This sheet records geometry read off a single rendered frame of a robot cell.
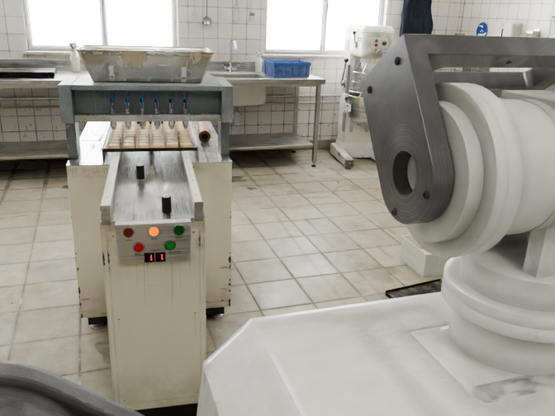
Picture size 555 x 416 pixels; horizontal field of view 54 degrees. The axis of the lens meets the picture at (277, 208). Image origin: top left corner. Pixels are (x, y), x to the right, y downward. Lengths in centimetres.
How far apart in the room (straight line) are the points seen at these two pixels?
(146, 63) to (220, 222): 79
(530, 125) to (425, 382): 10
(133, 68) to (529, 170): 232
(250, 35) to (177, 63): 353
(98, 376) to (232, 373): 232
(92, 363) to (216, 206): 89
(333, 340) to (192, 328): 179
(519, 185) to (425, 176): 3
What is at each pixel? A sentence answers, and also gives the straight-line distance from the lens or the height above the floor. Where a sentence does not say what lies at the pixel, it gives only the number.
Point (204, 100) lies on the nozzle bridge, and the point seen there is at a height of 111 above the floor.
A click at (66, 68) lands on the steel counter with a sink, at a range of 569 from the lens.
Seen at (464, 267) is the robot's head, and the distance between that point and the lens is 24.
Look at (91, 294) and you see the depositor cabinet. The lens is 274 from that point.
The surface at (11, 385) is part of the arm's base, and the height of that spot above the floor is 137.
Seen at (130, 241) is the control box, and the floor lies 78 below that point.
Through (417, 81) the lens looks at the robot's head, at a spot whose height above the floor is 148.
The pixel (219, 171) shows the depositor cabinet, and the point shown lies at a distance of 252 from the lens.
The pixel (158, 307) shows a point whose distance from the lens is 197.
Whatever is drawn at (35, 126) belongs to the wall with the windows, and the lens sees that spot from 586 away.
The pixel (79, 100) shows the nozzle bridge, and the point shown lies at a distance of 253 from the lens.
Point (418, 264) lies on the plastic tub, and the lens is 349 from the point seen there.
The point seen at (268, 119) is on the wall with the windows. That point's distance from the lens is 611.
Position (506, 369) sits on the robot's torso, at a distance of 25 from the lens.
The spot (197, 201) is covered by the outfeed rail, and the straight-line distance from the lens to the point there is 178.
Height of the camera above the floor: 150
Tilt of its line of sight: 20 degrees down
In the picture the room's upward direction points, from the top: 2 degrees clockwise
